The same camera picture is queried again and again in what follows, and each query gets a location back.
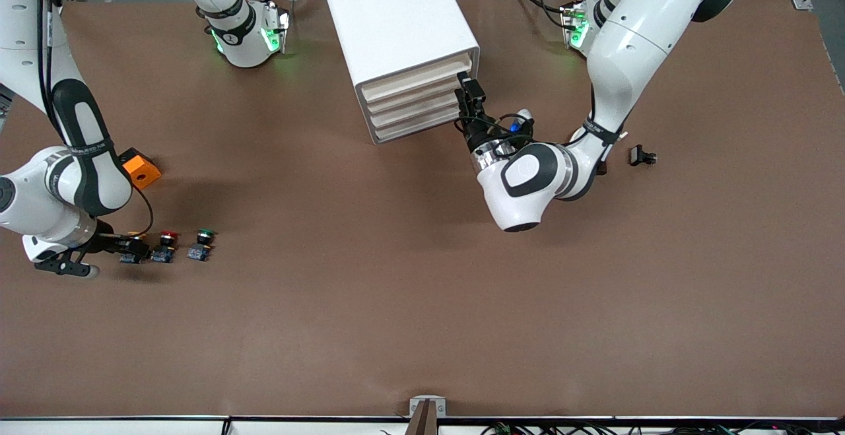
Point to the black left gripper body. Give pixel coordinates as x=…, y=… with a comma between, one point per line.
x=475, y=133

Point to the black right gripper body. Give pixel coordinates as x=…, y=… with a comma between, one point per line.
x=107, y=244

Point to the white plastic drawer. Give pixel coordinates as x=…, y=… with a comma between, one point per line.
x=416, y=125
x=416, y=92
x=416, y=76
x=416, y=109

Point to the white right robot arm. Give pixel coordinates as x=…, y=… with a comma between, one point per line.
x=33, y=191

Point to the red push button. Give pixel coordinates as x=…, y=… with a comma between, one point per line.
x=165, y=250

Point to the green push button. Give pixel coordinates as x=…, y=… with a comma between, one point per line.
x=200, y=249

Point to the white drawer cabinet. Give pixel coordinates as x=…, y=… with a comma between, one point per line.
x=396, y=12

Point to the orange block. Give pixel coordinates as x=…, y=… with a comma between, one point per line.
x=142, y=172

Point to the brown cylinder part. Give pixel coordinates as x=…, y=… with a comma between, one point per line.
x=602, y=168

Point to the black square push switch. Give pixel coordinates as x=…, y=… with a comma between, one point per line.
x=638, y=156

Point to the white table edge rail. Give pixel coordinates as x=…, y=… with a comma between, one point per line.
x=132, y=427

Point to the grey bracket with brown post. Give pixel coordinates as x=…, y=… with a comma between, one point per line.
x=427, y=415

